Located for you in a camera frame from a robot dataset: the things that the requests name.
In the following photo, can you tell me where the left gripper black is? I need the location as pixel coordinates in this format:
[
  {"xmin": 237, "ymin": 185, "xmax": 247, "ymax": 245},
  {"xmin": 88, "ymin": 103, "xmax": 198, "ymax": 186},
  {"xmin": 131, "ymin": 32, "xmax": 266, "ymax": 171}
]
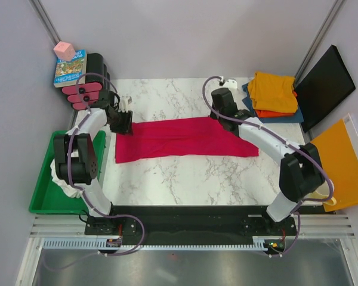
[{"xmin": 108, "ymin": 109, "xmax": 133, "ymax": 136}]

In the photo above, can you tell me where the crimson red t-shirt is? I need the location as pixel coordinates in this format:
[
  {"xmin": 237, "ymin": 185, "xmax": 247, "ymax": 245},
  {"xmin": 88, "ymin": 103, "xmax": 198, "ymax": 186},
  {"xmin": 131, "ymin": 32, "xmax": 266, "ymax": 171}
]
[{"xmin": 115, "ymin": 117, "xmax": 259, "ymax": 164}]

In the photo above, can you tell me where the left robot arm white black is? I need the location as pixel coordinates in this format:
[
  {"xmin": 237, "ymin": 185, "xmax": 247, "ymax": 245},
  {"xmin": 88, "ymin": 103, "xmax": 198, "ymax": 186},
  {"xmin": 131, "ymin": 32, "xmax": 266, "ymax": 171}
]
[{"xmin": 53, "ymin": 91, "xmax": 133, "ymax": 234}]

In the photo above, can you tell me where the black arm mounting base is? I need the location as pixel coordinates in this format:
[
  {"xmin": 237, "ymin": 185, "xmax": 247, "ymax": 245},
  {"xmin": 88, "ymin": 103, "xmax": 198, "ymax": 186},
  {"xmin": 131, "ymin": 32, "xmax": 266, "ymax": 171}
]
[{"xmin": 85, "ymin": 206, "xmax": 297, "ymax": 244}]

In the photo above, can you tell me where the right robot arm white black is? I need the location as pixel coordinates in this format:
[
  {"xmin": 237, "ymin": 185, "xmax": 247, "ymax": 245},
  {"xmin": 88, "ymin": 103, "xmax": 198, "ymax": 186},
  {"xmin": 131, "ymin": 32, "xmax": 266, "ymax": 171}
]
[{"xmin": 211, "ymin": 88, "xmax": 327, "ymax": 235}]

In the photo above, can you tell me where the black pink mini drawer unit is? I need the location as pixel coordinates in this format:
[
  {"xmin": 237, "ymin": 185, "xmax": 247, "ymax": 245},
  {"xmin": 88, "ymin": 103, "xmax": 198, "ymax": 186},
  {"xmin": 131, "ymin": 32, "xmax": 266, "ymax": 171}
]
[{"xmin": 61, "ymin": 53, "xmax": 110, "ymax": 110}]

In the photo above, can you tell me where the mustard yellow folded t-shirt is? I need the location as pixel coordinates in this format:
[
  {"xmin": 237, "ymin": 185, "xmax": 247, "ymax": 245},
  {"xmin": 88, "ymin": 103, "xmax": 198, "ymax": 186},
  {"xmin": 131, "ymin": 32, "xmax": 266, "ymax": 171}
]
[{"xmin": 248, "ymin": 71, "xmax": 298, "ymax": 113}]

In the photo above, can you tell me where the colourful paperback book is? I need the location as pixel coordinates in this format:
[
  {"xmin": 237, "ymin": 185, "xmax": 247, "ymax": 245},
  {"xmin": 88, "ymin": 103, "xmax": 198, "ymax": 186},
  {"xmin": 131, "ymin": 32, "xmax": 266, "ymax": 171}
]
[{"xmin": 54, "ymin": 49, "xmax": 87, "ymax": 88}]

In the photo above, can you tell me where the blue folded t-shirt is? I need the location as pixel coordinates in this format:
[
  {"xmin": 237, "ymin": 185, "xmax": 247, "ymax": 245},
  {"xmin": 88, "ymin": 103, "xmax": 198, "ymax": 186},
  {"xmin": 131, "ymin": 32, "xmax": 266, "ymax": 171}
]
[{"xmin": 242, "ymin": 83, "xmax": 304, "ymax": 123}]

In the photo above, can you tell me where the white crumpled cloth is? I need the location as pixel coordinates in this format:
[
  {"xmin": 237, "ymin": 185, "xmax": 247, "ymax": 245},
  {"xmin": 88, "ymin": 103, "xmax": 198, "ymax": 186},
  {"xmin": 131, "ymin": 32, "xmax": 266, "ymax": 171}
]
[{"xmin": 50, "ymin": 160, "xmax": 80, "ymax": 198}]

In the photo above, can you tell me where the pink cube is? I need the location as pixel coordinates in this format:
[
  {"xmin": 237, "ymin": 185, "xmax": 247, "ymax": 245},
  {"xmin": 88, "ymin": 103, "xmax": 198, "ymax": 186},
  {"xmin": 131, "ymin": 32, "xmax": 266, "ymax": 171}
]
[{"xmin": 53, "ymin": 41, "xmax": 76, "ymax": 61}]

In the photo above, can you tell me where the green plastic tray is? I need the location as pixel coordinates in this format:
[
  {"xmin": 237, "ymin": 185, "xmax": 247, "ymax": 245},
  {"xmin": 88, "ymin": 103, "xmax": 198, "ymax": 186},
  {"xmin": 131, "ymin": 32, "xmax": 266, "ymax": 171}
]
[{"xmin": 29, "ymin": 130, "xmax": 107, "ymax": 214}]

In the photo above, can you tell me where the black flat board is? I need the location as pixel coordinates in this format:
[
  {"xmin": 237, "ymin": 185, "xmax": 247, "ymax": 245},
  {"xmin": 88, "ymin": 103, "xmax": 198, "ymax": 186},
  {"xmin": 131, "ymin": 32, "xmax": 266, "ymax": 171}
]
[{"xmin": 295, "ymin": 45, "xmax": 356, "ymax": 133}]

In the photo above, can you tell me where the orange folder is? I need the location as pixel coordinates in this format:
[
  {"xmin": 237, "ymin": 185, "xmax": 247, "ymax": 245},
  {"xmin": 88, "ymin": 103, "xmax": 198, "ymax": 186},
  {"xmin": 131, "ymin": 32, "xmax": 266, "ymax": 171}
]
[{"xmin": 311, "ymin": 119, "xmax": 358, "ymax": 212}]

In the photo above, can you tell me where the pale yellow mug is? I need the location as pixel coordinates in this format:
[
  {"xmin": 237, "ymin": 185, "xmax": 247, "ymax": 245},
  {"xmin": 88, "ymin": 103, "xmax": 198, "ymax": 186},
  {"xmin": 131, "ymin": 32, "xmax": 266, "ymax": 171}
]
[{"xmin": 308, "ymin": 181, "xmax": 337, "ymax": 206}]

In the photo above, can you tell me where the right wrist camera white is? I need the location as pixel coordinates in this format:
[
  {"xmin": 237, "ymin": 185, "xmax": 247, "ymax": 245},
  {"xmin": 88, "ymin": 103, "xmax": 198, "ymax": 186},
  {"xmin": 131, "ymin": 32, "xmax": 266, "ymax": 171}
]
[{"xmin": 219, "ymin": 77, "xmax": 238, "ymax": 90}]

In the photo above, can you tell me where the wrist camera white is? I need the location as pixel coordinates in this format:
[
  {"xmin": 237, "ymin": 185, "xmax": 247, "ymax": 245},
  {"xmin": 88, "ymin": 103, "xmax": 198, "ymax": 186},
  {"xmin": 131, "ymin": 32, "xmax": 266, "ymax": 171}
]
[
  {"xmin": 119, "ymin": 96, "xmax": 132, "ymax": 113},
  {"xmin": 219, "ymin": 77, "xmax": 238, "ymax": 90}
]

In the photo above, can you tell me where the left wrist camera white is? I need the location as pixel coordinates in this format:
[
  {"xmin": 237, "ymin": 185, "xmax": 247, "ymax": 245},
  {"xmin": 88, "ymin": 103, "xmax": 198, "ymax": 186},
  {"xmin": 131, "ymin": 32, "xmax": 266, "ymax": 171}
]
[{"xmin": 119, "ymin": 96, "xmax": 132, "ymax": 113}]

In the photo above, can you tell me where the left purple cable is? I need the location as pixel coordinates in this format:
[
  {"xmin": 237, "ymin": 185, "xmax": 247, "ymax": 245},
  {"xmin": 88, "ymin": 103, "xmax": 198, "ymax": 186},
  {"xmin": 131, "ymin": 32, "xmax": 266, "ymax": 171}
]
[{"xmin": 43, "ymin": 72, "xmax": 146, "ymax": 271}]

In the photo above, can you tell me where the purple cable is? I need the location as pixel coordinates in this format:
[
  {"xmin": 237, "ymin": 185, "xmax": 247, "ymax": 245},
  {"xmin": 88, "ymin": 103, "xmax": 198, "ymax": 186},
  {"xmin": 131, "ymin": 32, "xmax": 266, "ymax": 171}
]
[
  {"xmin": 202, "ymin": 76, "xmax": 334, "ymax": 259},
  {"xmin": 43, "ymin": 72, "xmax": 146, "ymax": 271}
]

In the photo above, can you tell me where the white slotted cable duct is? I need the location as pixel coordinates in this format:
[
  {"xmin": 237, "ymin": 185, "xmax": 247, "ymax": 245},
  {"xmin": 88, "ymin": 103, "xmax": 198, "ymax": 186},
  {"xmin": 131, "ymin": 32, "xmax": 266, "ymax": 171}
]
[{"xmin": 42, "ymin": 237, "xmax": 269, "ymax": 251}]

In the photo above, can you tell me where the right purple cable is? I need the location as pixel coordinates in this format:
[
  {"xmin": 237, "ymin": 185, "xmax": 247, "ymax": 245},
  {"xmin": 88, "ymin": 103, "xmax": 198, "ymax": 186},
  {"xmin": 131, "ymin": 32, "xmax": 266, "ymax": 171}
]
[{"xmin": 202, "ymin": 76, "xmax": 334, "ymax": 259}]

